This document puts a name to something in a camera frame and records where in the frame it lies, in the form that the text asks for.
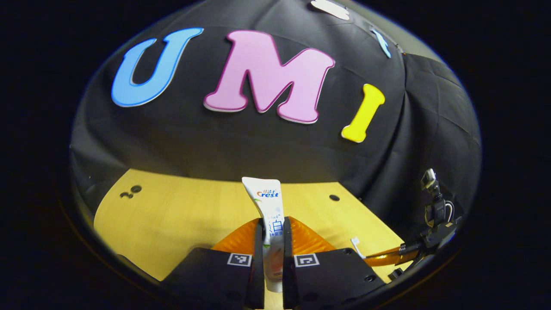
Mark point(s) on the black backdrop cloth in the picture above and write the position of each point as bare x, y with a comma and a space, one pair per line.
215, 142

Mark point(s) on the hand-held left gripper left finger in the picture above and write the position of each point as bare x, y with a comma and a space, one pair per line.
257, 275

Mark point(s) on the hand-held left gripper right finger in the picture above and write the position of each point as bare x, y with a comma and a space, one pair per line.
288, 280

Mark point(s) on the white toothpaste tube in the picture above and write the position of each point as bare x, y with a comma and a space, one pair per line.
271, 206

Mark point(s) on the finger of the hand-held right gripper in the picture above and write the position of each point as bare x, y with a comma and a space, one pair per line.
397, 274
387, 258

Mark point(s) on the white toothbrush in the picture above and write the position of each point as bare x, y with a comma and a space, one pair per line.
356, 245

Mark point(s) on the wooden desktop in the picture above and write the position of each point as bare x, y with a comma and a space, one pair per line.
172, 224

